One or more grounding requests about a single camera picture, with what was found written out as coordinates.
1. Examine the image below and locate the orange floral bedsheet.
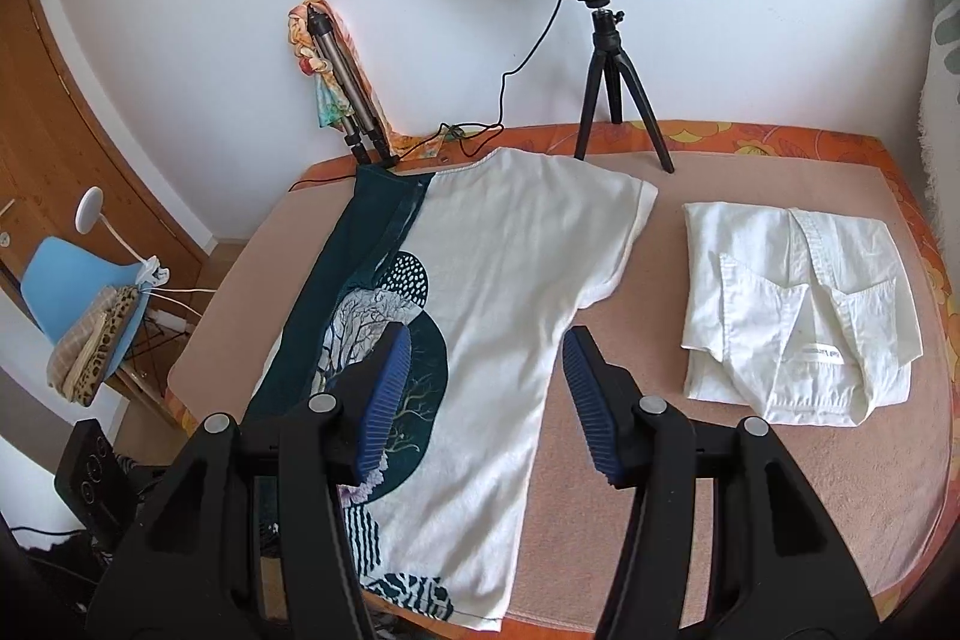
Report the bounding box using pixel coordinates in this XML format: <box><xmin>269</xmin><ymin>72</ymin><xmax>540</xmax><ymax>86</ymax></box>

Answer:
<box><xmin>165</xmin><ymin>119</ymin><xmax>960</xmax><ymax>640</ymax></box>

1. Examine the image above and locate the white power cable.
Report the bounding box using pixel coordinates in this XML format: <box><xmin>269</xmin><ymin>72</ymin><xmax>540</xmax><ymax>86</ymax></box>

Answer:
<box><xmin>146</xmin><ymin>280</ymin><xmax>218</xmax><ymax>330</ymax></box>

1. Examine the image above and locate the blue chair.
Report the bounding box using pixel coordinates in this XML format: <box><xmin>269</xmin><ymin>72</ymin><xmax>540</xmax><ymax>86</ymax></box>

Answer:
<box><xmin>21</xmin><ymin>236</ymin><xmax>196</xmax><ymax>401</ymax></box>

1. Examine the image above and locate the folded metal tripod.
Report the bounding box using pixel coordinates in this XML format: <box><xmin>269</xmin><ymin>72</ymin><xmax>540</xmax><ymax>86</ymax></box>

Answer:
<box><xmin>304</xmin><ymin>6</ymin><xmax>398</xmax><ymax>169</ymax></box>

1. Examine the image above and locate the folded white shirt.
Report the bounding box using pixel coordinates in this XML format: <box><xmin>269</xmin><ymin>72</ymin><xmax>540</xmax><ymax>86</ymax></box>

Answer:
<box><xmin>679</xmin><ymin>201</ymin><xmax>923</xmax><ymax>427</ymax></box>

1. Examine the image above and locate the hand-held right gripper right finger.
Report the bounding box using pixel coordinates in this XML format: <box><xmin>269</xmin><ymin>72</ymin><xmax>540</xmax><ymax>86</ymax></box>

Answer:
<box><xmin>562</xmin><ymin>325</ymin><xmax>880</xmax><ymax>640</ymax></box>

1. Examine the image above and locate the pink blanket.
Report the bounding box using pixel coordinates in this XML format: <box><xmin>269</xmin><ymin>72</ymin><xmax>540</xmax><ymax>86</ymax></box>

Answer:
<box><xmin>169</xmin><ymin>149</ymin><xmax>953</xmax><ymax>618</ymax></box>

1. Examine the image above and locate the floral scarf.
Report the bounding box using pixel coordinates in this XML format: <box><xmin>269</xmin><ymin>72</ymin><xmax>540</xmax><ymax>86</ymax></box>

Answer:
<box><xmin>285</xmin><ymin>0</ymin><xmax>391</xmax><ymax>131</ymax></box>

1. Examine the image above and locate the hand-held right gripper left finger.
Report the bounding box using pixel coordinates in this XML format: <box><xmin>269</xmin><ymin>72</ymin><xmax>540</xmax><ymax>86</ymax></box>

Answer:
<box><xmin>86</xmin><ymin>321</ymin><xmax>413</xmax><ymax>640</ymax></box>

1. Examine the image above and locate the leopard print bag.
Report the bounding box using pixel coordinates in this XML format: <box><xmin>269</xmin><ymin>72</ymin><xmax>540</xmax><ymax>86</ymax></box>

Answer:
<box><xmin>46</xmin><ymin>286</ymin><xmax>147</xmax><ymax>405</ymax></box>

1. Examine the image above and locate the white and teal printed T-shirt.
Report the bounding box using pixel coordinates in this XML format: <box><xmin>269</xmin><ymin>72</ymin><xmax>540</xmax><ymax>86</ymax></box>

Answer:
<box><xmin>244</xmin><ymin>146</ymin><xmax>659</xmax><ymax>611</ymax></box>

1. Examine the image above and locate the wooden door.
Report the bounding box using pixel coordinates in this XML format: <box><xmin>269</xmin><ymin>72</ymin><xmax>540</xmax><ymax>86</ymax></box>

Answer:
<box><xmin>0</xmin><ymin>0</ymin><xmax>218</xmax><ymax>326</ymax></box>

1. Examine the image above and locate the green leaf print pillow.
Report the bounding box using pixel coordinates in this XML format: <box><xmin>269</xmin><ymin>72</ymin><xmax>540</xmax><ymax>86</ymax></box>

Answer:
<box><xmin>919</xmin><ymin>0</ymin><xmax>960</xmax><ymax>236</ymax></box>

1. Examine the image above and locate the white desk lamp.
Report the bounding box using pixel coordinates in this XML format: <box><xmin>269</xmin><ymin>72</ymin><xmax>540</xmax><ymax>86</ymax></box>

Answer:
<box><xmin>75</xmin><ymin>186</ymin><xmax>170</xmax><ymax>289</ymax></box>

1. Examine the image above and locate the small black tripod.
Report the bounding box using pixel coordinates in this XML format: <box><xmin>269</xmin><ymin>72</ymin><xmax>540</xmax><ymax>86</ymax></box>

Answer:
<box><xmin>574</xmin><ymin>0</ymin><xmax>676</xmax><ymax>175</ymax></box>

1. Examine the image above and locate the black ring light cable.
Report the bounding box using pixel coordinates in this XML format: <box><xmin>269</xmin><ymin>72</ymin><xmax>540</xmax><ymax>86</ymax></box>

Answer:
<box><xmin>289</xmin><ymin>0</ymin><xmax>563</xmax><ymax>191</ymax></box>

